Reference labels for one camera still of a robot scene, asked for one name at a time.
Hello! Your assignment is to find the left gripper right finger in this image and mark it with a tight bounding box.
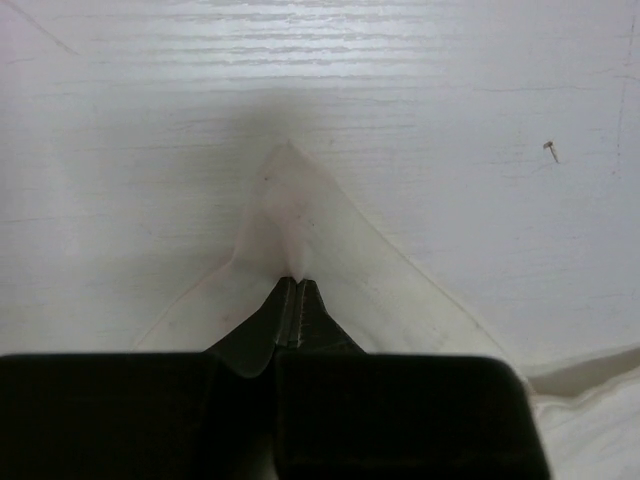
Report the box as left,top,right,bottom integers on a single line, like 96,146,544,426
287,280,364,354

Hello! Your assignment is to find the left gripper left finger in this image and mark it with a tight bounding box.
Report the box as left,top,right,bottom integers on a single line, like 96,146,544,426
204,278,296,479

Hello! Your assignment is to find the white t shirt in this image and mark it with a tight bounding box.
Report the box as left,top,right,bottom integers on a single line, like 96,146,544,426
137,143,639,479

